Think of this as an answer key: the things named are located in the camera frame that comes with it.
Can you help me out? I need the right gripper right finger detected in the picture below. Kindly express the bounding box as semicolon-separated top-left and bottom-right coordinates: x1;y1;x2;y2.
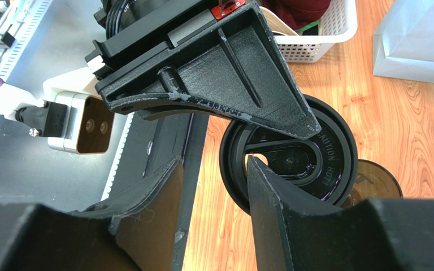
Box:
247;156;434;270

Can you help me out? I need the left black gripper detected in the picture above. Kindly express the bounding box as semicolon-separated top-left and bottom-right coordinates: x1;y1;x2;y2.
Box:
85;1;321;139

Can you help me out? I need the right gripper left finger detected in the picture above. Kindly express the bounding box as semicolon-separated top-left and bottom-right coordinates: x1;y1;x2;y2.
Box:
0;156;184;270

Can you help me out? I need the single black cup lid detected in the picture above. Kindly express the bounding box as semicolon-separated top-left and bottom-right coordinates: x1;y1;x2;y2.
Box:
219;95;358;214

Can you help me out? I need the single dark coffee cup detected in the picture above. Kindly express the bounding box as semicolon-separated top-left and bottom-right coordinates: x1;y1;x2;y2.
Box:
340;159;403;209

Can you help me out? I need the white paper bag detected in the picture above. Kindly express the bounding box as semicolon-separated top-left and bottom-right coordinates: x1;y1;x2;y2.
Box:
372;0;434;83

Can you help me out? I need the beige cloth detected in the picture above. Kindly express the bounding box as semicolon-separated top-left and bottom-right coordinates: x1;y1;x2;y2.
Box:
259;6;299;36

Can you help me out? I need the white plastic basket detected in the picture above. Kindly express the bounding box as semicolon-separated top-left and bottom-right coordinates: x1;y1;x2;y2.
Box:
274;0;358;63

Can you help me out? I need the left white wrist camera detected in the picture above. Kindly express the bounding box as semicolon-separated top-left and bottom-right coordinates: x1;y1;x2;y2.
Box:
0;68;115;154

